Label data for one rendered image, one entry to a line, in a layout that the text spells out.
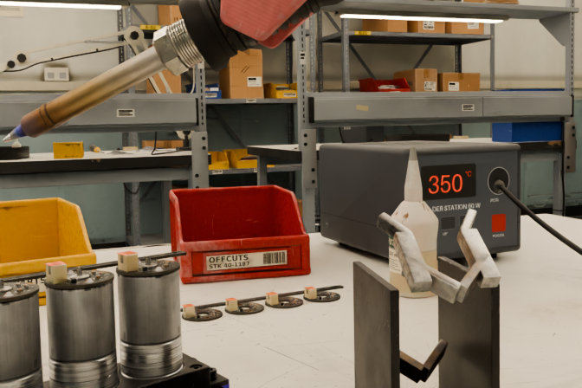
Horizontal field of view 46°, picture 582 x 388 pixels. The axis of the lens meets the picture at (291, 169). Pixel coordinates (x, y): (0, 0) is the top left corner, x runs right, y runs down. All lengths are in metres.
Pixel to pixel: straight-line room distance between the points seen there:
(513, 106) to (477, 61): 2.55
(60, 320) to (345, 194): 0.39
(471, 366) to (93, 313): 0.13
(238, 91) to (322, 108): 1.73
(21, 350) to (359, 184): 0.38
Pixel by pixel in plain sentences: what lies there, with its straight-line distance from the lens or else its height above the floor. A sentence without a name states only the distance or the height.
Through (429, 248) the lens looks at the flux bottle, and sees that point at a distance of 0.46.
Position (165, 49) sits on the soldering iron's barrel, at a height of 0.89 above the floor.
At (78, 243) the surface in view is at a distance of 0.53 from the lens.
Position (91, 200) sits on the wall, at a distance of 4.64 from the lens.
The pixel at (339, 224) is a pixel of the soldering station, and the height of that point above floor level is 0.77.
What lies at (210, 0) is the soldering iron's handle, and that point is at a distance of 0.21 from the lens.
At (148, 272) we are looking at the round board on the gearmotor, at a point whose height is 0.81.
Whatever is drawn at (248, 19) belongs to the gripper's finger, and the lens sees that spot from 0.20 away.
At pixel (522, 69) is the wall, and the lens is 5.96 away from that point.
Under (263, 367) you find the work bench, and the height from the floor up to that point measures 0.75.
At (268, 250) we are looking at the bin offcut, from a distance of 0.52.
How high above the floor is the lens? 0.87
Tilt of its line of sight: 4 degrees down
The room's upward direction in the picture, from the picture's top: 1 degrees counter-clockwise
